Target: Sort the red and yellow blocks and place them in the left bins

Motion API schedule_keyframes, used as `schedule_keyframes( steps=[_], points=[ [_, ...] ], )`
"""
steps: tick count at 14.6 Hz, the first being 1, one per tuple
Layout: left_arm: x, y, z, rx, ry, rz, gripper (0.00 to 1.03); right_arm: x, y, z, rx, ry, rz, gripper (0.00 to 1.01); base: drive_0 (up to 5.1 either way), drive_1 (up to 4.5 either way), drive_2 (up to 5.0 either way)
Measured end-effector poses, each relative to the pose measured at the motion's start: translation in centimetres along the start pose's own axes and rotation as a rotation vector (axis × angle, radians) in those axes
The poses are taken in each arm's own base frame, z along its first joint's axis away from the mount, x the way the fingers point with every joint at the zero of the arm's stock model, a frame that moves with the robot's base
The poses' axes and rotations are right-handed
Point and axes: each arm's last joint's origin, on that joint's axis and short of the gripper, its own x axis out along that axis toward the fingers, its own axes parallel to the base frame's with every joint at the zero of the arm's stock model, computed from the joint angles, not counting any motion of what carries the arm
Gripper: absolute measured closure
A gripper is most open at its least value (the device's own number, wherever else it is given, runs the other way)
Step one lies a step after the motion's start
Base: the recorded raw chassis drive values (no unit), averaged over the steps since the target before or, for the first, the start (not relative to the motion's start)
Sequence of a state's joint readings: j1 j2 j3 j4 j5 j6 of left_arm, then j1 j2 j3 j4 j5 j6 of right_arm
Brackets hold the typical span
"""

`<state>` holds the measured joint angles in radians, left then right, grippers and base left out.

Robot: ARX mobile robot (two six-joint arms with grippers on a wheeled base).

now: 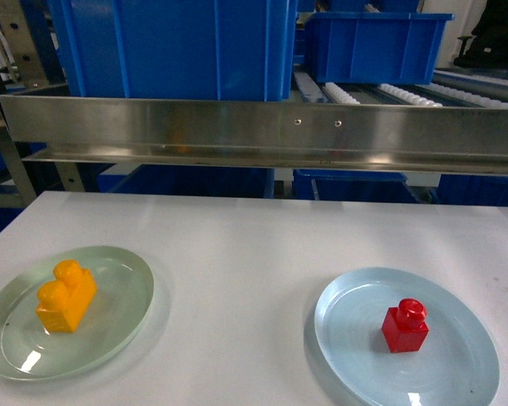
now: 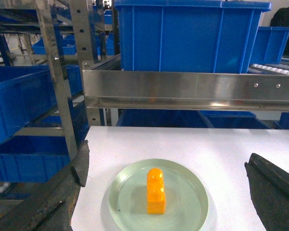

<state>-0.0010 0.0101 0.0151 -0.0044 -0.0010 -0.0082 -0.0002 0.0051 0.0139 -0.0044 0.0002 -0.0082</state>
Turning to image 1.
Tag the red one-stud toy block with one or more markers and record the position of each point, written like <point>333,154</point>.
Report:
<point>404,327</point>

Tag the yellow two-stud toy block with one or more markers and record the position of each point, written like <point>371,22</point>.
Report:
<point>63,302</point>

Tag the blue bin lower shelf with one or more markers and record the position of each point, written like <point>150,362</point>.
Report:
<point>358,186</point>

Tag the blue bin on rollers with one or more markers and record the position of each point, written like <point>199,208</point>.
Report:
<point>374,48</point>

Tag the large blue plastic bin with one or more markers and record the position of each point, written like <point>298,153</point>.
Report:
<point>198,50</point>

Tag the white roller conveyor track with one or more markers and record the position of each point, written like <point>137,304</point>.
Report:
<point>432,95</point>

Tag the light blue plastic plate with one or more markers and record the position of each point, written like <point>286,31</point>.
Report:
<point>456,365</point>

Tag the green plastic plate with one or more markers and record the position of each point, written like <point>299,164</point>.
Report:
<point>124,296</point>

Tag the stainless steel shelf rail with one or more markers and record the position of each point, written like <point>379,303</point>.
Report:
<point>262,134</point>

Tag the steel rack upright post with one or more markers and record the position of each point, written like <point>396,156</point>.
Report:
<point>24,192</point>

